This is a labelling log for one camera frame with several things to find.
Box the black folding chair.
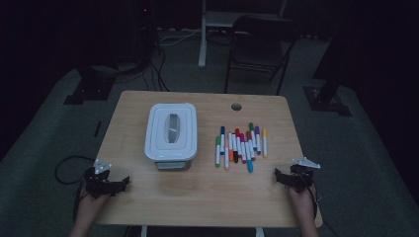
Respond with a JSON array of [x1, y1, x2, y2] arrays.
[[224, 14, 300, 97]]

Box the person's right hand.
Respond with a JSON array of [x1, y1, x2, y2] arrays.
[[288, 185, 319, 219]]

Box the white floor cable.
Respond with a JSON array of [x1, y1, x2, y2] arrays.
[[157, 29, 203, 46]]

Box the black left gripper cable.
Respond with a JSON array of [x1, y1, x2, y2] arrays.
[[53, 155, 97, 221]]

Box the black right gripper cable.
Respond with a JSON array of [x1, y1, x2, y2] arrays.
[[307, 184, 331, 229]]

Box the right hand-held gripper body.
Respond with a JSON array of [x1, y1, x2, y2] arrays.
[[287, 156, 321, 195]]

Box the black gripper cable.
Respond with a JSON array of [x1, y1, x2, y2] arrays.
[[307, 184, 331, 229], [53, 155, 97, 221]]

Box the black stand with base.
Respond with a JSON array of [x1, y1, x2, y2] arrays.
[[302, 48, 353, 118], [63, 63, 117, 106]]

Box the person's left hand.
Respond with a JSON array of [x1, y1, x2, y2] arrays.
[[77, 189, 113, 220]]

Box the dark equipment cabinet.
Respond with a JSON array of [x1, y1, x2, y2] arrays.
[[129, 0, 158, 65]]

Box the white box lid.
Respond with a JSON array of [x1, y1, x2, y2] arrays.
[[144, 102, 199, 163]]

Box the pile of coloured markers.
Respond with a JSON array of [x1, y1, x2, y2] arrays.
[[214, 121, 269, 174]]

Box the clear plastic storage box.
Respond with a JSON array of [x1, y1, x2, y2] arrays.
[[153, 159, 194, 172]]

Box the yellow cap marker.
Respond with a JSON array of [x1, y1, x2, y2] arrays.
[[262, 128, 269, 159]]

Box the black floor cables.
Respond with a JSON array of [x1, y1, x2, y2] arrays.
[[144, 45, 171, 93]]

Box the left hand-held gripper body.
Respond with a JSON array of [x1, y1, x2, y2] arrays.
[[83, 159, 116, 199]]

